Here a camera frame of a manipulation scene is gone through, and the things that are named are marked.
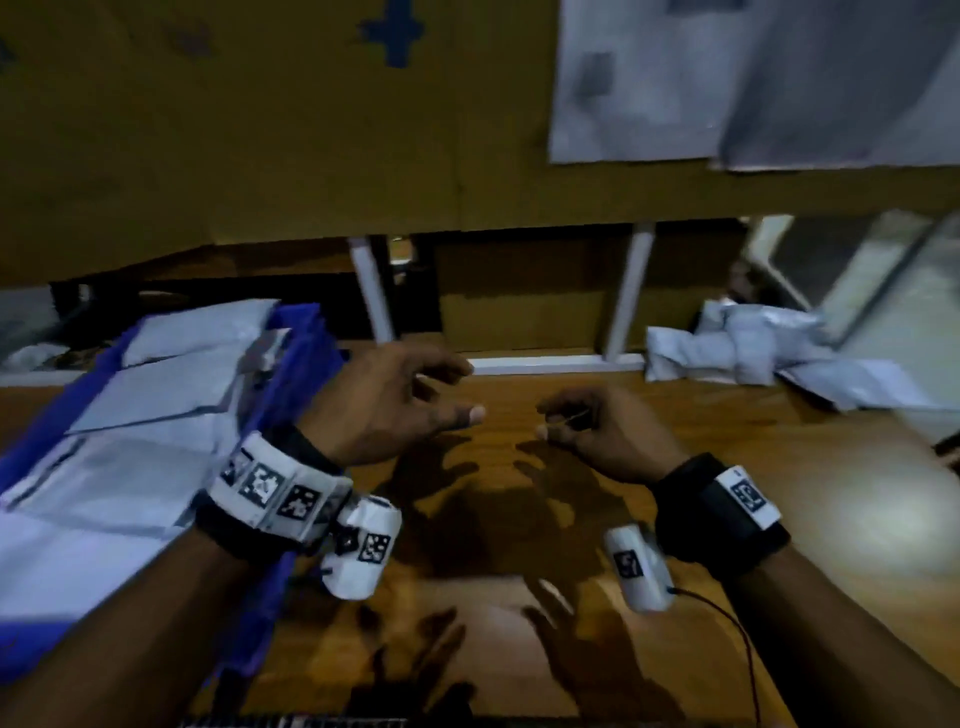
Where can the person's left hand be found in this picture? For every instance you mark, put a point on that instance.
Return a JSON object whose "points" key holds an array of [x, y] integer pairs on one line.
{"points": [[383, 402]]}

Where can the person's right forearm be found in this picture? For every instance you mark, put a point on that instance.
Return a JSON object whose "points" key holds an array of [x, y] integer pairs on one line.
{"points": [[855, 638]]}

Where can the person's left forearm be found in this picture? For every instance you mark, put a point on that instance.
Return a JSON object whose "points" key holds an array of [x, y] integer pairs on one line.
{"points": [[120, 645]]}

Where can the white metal shelf leg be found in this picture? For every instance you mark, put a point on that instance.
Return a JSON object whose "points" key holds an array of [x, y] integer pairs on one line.
{"points": [[372, 288], [629, 293], [885, 270]]}

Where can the right marker wristband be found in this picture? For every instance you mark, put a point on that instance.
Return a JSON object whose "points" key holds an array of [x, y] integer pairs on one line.
{"points": [[720, 515]]}

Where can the white printed paper sheet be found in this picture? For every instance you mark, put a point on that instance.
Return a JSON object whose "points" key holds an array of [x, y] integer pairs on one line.
{"points": [[840, 83], [638, 83]]}

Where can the blue plastic crate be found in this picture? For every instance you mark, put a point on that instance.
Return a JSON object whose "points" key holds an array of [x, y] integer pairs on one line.
{"points": [[285, 405]]}

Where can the wooden table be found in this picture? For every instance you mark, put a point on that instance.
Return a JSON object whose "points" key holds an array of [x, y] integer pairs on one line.
{"points": [[495, 495]]}

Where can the person's right hand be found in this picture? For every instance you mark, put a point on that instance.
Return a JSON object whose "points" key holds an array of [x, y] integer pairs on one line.
{"points": [[608, 432]]}

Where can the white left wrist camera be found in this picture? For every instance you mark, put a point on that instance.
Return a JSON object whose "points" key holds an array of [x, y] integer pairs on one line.
{"points": [[363, 545]]}

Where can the packed white bags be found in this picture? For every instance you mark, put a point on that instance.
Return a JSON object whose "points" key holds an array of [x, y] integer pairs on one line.
{"points": [[120, 450]]}

